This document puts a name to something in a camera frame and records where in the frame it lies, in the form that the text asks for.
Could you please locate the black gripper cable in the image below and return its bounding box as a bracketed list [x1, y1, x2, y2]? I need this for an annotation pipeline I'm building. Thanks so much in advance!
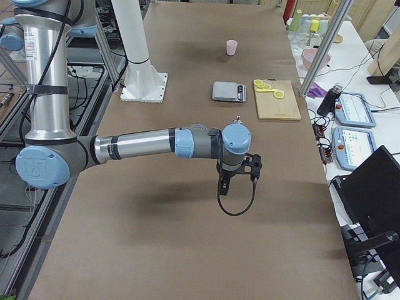
[216, 174, 259, 216]

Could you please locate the pink plastic cup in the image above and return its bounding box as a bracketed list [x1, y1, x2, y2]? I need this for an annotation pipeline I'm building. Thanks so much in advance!
[226, 39, 238, 56]

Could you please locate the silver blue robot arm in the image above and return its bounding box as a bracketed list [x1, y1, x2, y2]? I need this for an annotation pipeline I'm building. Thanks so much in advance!
[14, 1, 261, 195]

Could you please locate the pink bowl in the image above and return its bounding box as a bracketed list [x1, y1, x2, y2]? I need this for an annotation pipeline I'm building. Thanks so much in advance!
[301, 48, 331, 70]

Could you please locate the purple cloth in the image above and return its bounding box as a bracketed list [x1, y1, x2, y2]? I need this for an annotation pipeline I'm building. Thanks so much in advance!
[307, 82, 328, 99]

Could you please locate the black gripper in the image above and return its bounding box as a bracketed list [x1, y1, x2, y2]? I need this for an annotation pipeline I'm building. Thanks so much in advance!
[217, 162, 245, 196]

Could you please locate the yellow cup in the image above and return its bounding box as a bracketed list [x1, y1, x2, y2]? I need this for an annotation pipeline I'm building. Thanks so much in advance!
[309, 19, 319, 34]

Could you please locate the aluminium frame post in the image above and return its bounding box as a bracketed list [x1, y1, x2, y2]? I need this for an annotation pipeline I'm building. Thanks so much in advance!
[299, 0, 354, 98]

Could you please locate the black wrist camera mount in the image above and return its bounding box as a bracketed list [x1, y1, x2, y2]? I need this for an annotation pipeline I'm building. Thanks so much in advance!
[242, 153, 263, 178]

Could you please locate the blue teach pendant tablet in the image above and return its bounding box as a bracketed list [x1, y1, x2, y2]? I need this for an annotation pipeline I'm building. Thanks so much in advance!
[334, 92, 376, 128]
[332, 126, 377, 171]

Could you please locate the white pedestal column base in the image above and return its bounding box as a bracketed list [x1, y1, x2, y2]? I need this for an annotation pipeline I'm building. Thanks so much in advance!
[112, 0, 168, 103]

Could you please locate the silver kitchen scale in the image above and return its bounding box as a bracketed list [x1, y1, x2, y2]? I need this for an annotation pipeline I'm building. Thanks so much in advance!
[212, 81, 247, 103]

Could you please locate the lemon slice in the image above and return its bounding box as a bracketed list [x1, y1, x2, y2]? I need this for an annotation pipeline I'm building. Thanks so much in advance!
[273, 90, 284, 99]
[258, 84, 271, 91]
[254, 79, 265, 88]

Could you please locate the bamboo cutting board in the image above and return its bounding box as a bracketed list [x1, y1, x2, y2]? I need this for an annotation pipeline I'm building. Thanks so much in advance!
[253, 79, 301, 121]

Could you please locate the black thermos bottle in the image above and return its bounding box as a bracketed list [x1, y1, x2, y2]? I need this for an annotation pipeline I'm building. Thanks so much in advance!
[317, 82, 343, 116]

